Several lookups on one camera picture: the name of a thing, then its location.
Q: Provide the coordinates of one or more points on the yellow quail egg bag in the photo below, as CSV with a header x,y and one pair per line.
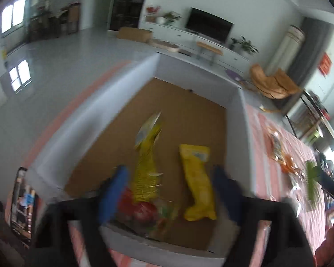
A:
x,y
276,147

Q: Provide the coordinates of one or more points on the orange lounge chair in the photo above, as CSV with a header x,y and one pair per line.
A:
x,y
277,86

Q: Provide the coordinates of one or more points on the black smartphone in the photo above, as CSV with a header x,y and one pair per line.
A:
x,y
23,208

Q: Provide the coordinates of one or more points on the red flower arrangement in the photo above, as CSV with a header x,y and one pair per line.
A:
x,y
152,13

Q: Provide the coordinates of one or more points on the white cardboard box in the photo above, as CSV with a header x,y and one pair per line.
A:
x,y
161,124

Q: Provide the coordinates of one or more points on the small dark potted plant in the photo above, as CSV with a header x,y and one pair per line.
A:
x,y
233,43

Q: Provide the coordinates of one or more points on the yellow long snack bag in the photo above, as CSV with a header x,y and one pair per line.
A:
x,y
194,159

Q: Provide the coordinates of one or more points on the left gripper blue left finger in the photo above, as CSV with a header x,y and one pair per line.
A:
x,y
52,243

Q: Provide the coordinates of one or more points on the potted green plant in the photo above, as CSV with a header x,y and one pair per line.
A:
x,y
246,46

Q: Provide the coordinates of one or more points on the white standing air conditioner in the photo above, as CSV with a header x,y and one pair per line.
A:
x,y
287,51

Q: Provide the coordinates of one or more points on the cardboard box on floor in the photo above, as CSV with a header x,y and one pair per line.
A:
x,y
134,34

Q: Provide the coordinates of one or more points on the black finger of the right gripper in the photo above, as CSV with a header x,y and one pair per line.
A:
x,y
324,180

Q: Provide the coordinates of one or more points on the white vase green plant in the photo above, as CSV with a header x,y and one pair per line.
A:
x,y
168,18

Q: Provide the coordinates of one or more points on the longan bag red label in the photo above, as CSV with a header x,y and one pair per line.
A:
x,y
149,219

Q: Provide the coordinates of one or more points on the grey curtain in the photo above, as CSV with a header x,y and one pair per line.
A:
x,y
317,35

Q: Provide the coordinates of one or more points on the wooden bench stool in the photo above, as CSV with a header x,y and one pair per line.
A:
x,y
213,51

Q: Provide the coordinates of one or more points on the red wall hanging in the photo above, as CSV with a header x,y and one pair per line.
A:
x,y
325,65

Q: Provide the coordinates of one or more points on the white tv cabinet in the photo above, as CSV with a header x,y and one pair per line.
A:
x,y
188,41

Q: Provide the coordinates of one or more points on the green clear dried fruit bag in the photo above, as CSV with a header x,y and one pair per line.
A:
x,y
312,185

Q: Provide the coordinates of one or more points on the black television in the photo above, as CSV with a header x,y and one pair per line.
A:
x,y
209,25

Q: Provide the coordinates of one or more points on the orange chicken breast packet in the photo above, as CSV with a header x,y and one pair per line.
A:
x,y
288,165

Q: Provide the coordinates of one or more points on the black display cabinet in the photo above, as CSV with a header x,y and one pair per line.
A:
x,y
125,13

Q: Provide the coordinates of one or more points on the gold red snack bag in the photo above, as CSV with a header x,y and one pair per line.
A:
x,y
146,178

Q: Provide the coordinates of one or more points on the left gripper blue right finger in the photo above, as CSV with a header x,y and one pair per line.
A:
x,y
287,244

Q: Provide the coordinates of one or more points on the dark wooden chair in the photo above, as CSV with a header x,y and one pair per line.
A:
x,y
310,122

